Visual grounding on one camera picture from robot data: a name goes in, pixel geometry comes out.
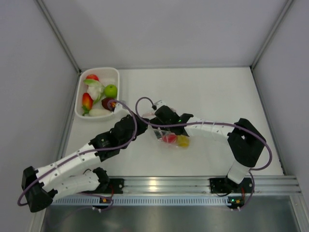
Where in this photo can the red fake tomato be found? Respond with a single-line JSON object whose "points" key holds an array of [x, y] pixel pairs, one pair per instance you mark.
{"points": [[92, 77], [169, 138]]}

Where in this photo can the clear zip top bag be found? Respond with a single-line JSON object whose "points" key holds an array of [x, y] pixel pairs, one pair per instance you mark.
{"points": [[159, 133]]}

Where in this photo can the purple fake eggplant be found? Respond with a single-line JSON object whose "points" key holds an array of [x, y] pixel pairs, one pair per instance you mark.
{"points": [[106, 102]]}

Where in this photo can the green fake apple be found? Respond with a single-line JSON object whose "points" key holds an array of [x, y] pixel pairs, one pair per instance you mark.
{"points": [[111, 91]]}

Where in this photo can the white fake radish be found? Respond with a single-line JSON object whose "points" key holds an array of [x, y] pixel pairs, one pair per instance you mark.
{"points": [[96, 112]]}

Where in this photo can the green white fake cabbage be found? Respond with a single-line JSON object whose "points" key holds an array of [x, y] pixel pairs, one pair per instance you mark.
{"points": [[95, 89]]}

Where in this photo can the red orange fake fruit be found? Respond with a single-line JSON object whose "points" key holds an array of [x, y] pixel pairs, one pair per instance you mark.
{"points": [[87, 102]]}

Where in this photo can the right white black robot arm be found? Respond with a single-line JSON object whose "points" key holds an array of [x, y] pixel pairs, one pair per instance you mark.
{"points": [[245, 141]]}

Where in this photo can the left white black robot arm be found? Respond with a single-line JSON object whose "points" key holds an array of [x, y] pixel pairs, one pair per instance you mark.
{"points": [[42, 186]]}

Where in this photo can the yellow fake fruit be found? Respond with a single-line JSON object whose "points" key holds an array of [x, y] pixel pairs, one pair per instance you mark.
{"points": [[183, 141]]}

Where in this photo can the white perforated plastic basket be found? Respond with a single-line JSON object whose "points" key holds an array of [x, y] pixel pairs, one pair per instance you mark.
{"points": [[107, 76]]}

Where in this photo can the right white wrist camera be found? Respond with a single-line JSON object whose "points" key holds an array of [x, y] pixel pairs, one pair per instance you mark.
{"points": [[159, 104]]}

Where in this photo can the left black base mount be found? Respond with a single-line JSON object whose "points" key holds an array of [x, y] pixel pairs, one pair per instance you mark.
{"points": [[114, 186]]}

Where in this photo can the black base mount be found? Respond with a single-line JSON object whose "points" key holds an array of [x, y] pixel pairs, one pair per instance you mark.
{"points": [[218, 185], [114, 186]]}

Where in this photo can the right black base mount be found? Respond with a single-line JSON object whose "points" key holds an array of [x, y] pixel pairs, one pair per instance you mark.
{"points": [[218, 185]]}

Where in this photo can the slotted white cable duct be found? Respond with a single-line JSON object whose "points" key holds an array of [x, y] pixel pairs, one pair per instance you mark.
{"points": [[79, 200]]}

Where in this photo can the aluminium mounting rail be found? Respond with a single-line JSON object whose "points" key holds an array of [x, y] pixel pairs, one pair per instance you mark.
{"points": [[200, 185]]}

